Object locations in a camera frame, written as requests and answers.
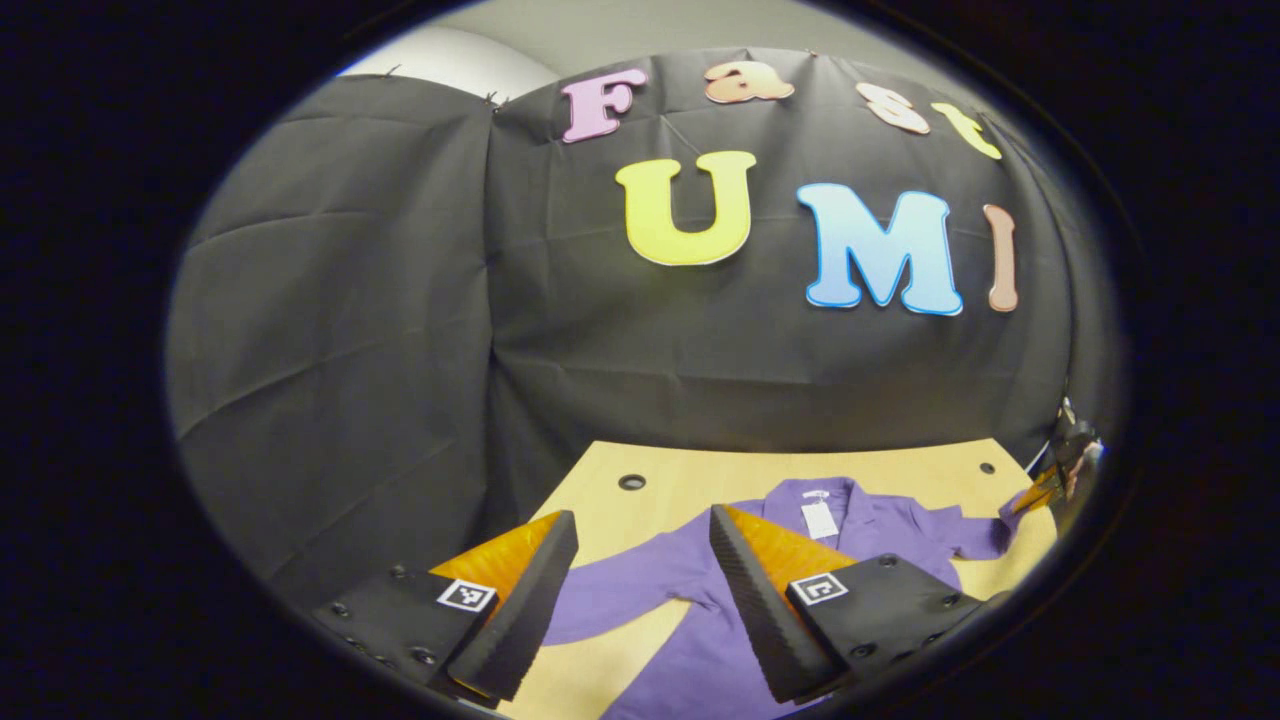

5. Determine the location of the black backdrop cloth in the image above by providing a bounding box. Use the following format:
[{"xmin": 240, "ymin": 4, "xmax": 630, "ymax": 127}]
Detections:
[{"xmin": 165, "ymin": 45, "xmax": 1129, "ymax": 613}]

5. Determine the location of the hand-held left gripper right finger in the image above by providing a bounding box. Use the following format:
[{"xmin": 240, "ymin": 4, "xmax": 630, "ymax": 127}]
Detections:
[{"xmin": 708, "ymin": 503, "xmax": 1013, "ymax": 705}]

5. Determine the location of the purple knit cardigan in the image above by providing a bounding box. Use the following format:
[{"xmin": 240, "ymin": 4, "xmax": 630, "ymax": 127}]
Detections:
[{"xmin": 540, "ymin": 475, "xmax": 1053, "ymax": 720}]

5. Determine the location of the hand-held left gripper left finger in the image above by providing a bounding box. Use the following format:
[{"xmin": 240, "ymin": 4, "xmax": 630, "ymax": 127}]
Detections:
[{"xmin": 308, "ymin": 509, "xmax": 581, "ymax": 704}]

